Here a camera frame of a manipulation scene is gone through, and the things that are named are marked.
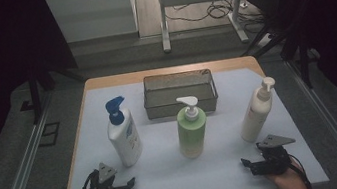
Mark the person's right hand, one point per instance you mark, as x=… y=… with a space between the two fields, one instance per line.
x=289 y=184

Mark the cream bottle with cream pump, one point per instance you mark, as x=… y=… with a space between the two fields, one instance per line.
x=257 y=115

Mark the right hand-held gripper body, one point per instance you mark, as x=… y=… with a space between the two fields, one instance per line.
x=272 y=161

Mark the green bottle with white pump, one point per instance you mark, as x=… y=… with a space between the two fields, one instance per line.
x=192 y=131

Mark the grey metal mesh basket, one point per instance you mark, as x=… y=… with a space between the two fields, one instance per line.
x=179 y=89

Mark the black metal stand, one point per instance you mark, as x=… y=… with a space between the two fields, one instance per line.
x=303 y=61
x=34 y=94

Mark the white bottle with blue pump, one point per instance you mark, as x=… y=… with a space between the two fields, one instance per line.
x=125 y=138

